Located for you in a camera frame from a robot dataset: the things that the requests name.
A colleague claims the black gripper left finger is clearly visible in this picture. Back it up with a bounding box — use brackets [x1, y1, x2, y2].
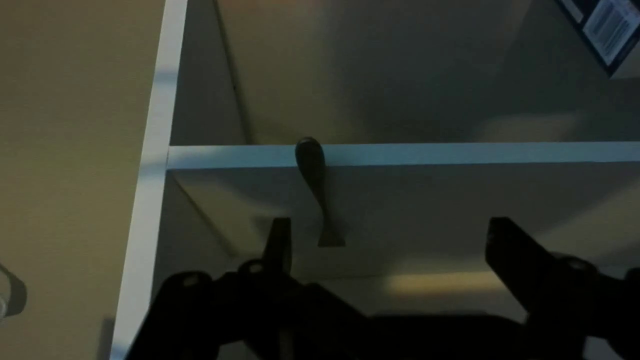
[126, 216, 376, 360]

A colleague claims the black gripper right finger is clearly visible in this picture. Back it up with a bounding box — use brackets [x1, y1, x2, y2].
[483, 214, 640, 360]

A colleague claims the dark metal utensil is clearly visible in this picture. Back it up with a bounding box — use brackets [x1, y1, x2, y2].
[293, 136, 348, 250]

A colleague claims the white shelf unit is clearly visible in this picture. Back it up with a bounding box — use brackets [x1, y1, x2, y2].
[107, 0, 640, 360]

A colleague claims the dark blue barcode box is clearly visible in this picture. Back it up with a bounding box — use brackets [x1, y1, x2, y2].
[554, 0, 640, 82]

